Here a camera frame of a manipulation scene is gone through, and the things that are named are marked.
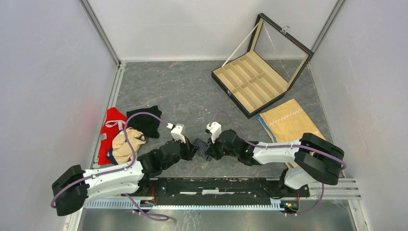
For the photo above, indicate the beige underwear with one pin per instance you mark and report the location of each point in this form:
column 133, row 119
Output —
column 121, row 152

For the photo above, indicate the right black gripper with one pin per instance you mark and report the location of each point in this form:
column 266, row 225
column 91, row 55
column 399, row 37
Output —
column 212, row 150

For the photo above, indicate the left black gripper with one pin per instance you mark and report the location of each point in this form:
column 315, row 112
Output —
column 190, row 149

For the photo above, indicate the white cable tray strip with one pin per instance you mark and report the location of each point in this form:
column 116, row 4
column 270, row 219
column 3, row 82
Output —
column 118, row 203

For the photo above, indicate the red underwear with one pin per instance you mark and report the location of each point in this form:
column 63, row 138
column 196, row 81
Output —
column 113, row 124

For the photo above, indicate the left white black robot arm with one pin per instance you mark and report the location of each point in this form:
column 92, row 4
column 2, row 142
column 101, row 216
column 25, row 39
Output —
column 77, row 186

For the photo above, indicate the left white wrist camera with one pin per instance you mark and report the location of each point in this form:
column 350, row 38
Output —
column 177, row 132

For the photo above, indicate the tan cloth mat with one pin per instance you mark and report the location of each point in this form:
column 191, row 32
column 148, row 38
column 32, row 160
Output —
column 287, row 122

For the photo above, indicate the blue striped boxer shorts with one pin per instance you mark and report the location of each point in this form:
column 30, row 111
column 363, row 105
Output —
column 201, row 148

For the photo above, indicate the black compartment box glass lid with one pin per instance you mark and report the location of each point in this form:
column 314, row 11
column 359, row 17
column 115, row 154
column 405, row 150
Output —
column 263, row 67

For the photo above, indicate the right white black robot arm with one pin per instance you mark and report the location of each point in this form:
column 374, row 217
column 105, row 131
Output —
column 316, row 159

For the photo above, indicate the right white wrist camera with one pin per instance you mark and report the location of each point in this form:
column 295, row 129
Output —
column 214, row 129

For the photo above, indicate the black underwear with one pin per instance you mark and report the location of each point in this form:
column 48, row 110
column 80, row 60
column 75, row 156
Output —
column 146, row 124

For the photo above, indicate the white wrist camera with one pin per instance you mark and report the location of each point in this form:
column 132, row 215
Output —
column 214, row 129
column 177, row 132

